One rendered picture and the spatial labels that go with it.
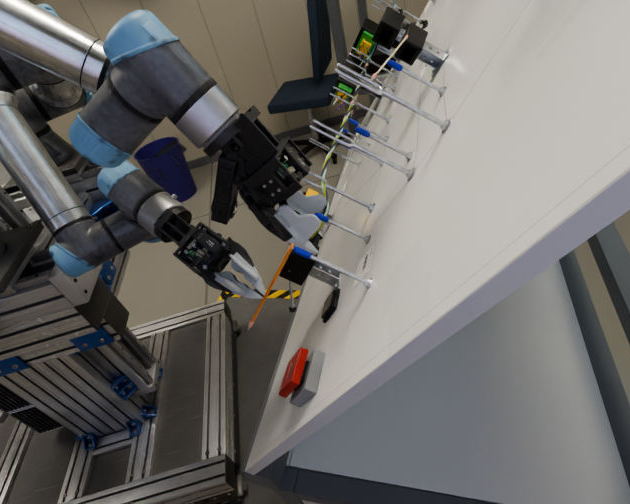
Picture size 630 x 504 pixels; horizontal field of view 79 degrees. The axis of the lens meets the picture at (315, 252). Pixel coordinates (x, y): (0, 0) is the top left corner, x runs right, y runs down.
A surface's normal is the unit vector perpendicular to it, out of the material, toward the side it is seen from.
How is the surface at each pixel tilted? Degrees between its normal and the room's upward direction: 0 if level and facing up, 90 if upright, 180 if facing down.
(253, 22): 90
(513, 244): 54
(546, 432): 0
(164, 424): 0
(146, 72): 80
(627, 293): 0
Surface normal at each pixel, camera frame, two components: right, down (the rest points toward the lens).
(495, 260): -0.90, -0.42
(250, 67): 0.18, 0.62
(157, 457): -0.22, -0.73
